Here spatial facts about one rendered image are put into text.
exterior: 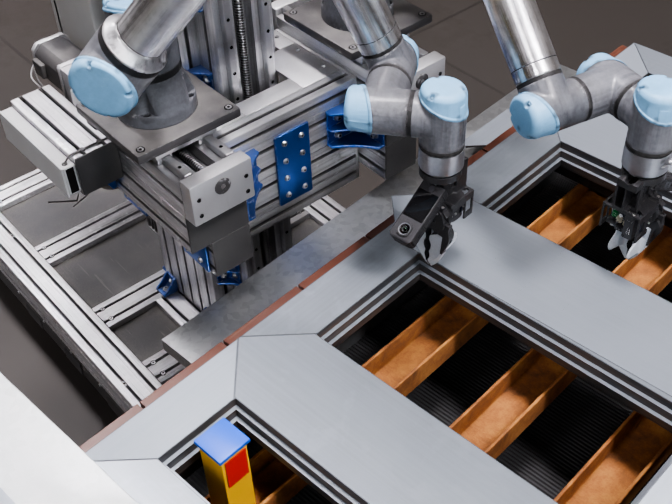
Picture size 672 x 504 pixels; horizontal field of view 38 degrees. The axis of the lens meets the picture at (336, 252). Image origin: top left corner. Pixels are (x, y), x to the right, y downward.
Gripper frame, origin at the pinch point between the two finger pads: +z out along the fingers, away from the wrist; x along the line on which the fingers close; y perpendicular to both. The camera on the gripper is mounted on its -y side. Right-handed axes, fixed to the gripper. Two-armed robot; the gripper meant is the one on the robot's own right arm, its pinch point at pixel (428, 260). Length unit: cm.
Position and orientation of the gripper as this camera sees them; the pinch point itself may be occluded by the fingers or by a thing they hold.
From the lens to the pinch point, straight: 175.0
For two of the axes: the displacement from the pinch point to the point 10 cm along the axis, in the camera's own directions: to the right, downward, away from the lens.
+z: 0.3, 7.3, 6.8
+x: -7.2, -4.5, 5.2
